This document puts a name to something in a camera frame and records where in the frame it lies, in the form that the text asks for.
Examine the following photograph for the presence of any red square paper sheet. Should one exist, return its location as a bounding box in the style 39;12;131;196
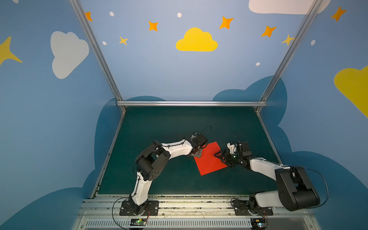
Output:
194;142;227;176

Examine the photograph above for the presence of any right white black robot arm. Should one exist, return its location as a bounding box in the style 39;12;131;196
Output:
214;150;321;215

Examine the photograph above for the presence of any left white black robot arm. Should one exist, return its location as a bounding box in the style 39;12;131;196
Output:
128;133;208;215

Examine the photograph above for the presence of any right green circuit board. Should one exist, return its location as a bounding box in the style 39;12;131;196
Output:
251;218;267;230

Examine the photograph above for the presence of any green circuit board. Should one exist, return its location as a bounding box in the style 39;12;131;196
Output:
251;218;267;230
129;218;148;227

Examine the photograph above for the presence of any left green circuit board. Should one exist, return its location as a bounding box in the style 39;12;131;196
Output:
129;218;148;227

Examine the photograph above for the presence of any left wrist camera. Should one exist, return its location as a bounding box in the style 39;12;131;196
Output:
191;132;208;147

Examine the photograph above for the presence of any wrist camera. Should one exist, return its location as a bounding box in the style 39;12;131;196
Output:
191;132;208;147
227;142;252;157

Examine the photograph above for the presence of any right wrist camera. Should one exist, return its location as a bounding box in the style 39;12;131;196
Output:
227;142;252;157

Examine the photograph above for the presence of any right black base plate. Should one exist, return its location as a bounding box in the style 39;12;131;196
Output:
230;198;274;217

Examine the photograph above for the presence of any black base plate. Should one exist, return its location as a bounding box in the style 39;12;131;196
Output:
230;198;274;217
119;200;159;216

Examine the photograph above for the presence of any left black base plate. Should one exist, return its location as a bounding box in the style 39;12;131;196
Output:
119;200;159;216

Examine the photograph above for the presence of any aluminium frame horizontal bar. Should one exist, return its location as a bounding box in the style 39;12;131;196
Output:
117;101;267;107

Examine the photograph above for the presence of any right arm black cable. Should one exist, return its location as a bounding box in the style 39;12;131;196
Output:
304;167;329;209

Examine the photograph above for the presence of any left aluminium frame post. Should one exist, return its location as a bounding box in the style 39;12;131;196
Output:
69;0;123;102

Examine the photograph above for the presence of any aluminium frame post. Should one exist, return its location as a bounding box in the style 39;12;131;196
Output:
255;0;323;114
69;0;123;102

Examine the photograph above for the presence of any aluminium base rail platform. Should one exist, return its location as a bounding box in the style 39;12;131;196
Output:
72;195;321;230

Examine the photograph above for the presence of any right aluminium frame post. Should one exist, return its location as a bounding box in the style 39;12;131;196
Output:
255;0;323;114

